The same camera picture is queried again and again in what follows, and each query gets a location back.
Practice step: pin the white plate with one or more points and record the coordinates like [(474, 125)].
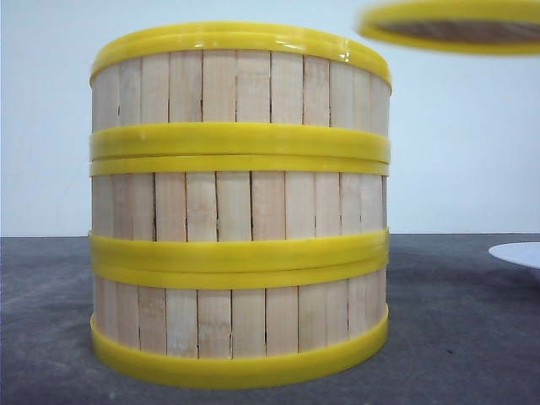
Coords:
[(525, 254)]

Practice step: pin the yellow bamboo steamer lid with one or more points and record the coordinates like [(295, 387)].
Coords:
[(476, 27)]

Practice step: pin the bamboo steamer basket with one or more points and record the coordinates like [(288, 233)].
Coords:
[(241, 337), (237, 227), (237, 96)]

